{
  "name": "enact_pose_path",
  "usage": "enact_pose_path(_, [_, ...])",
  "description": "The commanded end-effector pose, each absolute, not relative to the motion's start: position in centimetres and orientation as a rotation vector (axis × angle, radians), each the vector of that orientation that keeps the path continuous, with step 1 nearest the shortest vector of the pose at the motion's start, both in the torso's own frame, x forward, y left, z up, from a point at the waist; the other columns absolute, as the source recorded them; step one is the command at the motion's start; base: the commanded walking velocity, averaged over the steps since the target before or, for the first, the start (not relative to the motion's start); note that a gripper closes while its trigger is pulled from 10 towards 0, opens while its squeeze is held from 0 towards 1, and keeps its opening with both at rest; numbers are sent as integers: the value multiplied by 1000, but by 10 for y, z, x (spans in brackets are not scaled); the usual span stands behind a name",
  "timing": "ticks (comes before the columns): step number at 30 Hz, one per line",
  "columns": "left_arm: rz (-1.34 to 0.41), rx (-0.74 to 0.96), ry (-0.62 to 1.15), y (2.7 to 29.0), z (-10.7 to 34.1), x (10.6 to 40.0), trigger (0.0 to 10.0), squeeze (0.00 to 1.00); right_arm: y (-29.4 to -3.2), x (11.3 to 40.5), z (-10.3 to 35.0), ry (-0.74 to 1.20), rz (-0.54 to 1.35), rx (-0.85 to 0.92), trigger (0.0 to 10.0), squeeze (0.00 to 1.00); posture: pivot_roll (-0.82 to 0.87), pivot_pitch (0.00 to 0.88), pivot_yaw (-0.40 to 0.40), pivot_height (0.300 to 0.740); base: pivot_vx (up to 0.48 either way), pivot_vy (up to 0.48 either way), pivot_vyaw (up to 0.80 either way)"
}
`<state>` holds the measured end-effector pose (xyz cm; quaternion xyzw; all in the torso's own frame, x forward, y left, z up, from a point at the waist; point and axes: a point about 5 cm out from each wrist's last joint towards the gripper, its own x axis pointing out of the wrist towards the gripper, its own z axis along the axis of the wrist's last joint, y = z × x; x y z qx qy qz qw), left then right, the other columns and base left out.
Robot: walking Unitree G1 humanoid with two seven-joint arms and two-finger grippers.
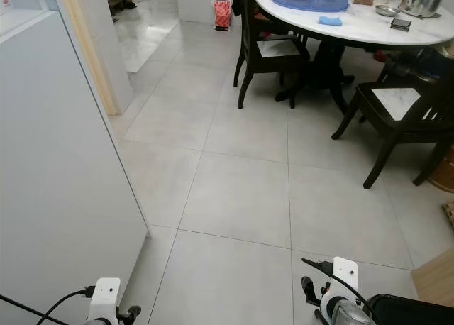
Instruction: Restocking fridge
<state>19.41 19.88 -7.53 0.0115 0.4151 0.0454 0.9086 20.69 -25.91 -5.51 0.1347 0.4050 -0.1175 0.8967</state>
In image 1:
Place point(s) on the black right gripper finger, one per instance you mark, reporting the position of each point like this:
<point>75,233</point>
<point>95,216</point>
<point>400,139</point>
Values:
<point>308,289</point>

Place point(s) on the light wooden cabinet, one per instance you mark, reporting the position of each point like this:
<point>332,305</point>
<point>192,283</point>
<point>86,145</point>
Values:
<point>436,275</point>

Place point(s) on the dark wooden dining chair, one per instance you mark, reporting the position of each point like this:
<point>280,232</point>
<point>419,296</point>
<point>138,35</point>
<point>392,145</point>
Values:
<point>397,103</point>
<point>273,48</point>

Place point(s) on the blue cloth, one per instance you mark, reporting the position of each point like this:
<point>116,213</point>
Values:
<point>330,20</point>

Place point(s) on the small black box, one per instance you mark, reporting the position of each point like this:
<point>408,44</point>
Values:
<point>401,24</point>

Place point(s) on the red patterned bag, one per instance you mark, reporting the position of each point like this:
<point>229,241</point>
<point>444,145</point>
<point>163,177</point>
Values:
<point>223,14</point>

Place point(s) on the steel bowl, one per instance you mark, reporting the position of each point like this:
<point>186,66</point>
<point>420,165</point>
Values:
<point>387,10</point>

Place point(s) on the white low cabinet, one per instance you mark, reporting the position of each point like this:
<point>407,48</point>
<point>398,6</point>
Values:
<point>202,2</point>

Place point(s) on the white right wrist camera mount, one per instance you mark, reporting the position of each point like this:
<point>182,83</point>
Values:
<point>344,272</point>

